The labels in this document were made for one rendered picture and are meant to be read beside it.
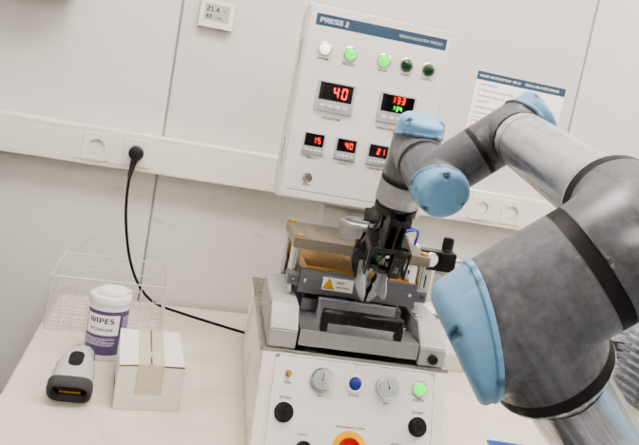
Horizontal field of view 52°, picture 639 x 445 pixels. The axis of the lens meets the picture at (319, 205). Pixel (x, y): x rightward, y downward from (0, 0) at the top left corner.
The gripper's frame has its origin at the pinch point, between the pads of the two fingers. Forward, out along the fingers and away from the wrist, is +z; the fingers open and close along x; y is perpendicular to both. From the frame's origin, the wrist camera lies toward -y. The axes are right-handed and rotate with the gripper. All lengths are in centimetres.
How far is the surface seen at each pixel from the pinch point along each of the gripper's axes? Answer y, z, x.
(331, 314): 4.2, 2.5, -6.1
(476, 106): -86, -13, 42
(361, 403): 12.2, 14.8, 1.6
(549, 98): -90, -18, 65
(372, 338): 5.2, 5.7, 2.1
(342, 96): -38.8, -23.0, -6.0
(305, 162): -34.0, -8.4, -11.3
